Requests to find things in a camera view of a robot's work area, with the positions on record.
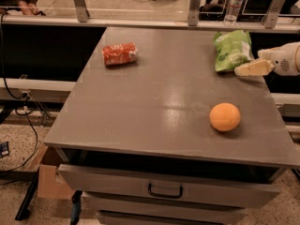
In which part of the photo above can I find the grey middle drawer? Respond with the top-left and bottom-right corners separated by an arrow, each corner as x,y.
82,192 -> 246,224

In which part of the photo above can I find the cardboard box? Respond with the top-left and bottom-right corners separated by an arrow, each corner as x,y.
32,145 -> 74,200

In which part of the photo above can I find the metal railing frame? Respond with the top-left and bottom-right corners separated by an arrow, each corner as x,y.
1,0 -> 300,34

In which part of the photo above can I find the grey bottom drawer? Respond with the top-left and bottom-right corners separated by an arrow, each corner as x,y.
96,211 -> 219,225

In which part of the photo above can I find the green rice chip bag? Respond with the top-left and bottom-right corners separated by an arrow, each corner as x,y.
213,30 -> 253,72

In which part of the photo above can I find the crushed red coke can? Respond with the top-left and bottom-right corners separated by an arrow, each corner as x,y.
101,42 -> 138,66

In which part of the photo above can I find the orange fruit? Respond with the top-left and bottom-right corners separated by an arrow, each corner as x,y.
209,103 -> 241,132

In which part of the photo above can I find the black drawer handle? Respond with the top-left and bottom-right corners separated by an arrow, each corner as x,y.
147,183 -> 183,200

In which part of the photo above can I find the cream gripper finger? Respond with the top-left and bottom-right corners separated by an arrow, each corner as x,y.
234,59 -> 275,77
258,47 -> 280,60

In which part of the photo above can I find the clear plastic water bottle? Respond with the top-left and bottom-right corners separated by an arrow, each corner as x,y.
224,0 -> 244,24

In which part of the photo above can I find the black cable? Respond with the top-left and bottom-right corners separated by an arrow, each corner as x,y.
0,12 -> 39,173

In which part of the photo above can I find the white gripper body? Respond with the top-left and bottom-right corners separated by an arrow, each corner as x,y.
271,42 -> 300,76

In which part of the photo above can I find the grey drawer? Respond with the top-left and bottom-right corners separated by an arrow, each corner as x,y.
59,164 -> 279,208
82,192 -> 246,224
96,211 -> 219,225

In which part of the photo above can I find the grey top drawer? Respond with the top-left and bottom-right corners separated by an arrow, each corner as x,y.
59,164 -> 279,208

